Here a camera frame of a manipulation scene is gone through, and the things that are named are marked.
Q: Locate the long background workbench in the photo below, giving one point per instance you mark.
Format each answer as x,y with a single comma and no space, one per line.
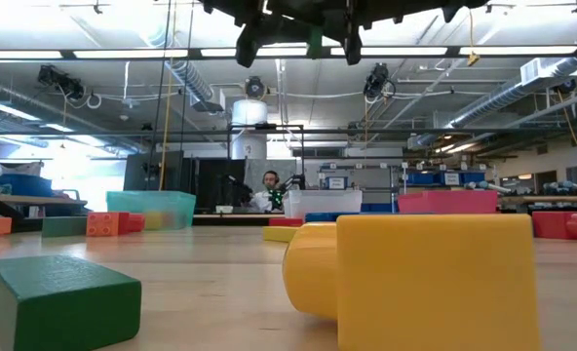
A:
551,199

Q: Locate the small green block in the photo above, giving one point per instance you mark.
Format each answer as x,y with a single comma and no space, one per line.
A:
315,44

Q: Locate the grey tube bundle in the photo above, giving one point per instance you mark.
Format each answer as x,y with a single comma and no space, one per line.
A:
564,187
488,187

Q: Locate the background wooden table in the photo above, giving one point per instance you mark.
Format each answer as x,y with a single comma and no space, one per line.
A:
40,200

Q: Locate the blue plastic tub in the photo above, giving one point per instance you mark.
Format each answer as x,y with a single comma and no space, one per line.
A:
25,186

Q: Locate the large yellow stud block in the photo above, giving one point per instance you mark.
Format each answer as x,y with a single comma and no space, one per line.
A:
434,283

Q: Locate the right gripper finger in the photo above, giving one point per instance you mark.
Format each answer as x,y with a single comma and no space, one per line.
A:
248,49
353,44

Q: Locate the black ceiling camera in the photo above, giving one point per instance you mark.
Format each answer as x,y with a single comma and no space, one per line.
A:
59,80
255,89
377,78

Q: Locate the white cylindrical tank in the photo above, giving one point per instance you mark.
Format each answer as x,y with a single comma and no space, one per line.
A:
249,112

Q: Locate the small white box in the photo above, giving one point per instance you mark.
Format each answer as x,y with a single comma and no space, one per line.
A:
224,209

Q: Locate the red plastic bin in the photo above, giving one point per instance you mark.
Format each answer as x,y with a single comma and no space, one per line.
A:
447,201

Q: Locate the black cabinet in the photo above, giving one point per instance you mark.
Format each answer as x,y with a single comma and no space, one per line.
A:
137,170

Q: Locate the long green wooden block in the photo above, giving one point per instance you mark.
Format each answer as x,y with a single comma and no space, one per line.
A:
64,227

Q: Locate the long yellow wooden block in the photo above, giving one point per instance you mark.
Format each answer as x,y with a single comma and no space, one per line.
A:
279,234

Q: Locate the person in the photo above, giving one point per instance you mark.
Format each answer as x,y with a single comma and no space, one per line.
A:
270,179

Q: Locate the blue box with white label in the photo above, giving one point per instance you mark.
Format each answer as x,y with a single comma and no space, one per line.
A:
336,183

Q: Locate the white cloth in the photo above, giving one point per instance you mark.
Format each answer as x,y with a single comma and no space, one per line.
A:
27,169

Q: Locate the thick green wooden block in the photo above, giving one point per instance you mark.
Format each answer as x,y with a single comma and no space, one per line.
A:
59,302

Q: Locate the spiral silver air duct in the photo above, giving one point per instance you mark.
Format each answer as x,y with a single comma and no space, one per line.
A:
191,78

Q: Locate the red rounded brick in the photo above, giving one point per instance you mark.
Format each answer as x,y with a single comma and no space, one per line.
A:
286,222

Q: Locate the silver ventilation duct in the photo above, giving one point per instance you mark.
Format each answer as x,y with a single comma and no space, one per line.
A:
512,92

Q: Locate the orange stud brick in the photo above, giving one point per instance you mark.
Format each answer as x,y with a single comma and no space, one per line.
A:
102,224

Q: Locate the black partition panel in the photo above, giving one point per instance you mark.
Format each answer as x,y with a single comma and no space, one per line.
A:
210,185

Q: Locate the large red stud block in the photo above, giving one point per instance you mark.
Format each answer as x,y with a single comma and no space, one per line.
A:
551,225

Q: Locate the blue storage bins row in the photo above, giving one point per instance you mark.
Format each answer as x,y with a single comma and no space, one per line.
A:
420,179

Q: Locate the teal translucent plastic bin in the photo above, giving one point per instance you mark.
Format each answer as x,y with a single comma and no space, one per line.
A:
137,202

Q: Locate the red stud brick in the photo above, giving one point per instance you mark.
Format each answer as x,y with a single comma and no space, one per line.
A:
131,222

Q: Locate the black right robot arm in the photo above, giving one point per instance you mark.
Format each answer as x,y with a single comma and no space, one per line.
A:
405,7

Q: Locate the black teleoperation robot arms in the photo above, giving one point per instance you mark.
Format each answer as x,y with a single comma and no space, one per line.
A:
276,197

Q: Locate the clear plastic bin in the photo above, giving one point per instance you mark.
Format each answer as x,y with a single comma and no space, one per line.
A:
322,201

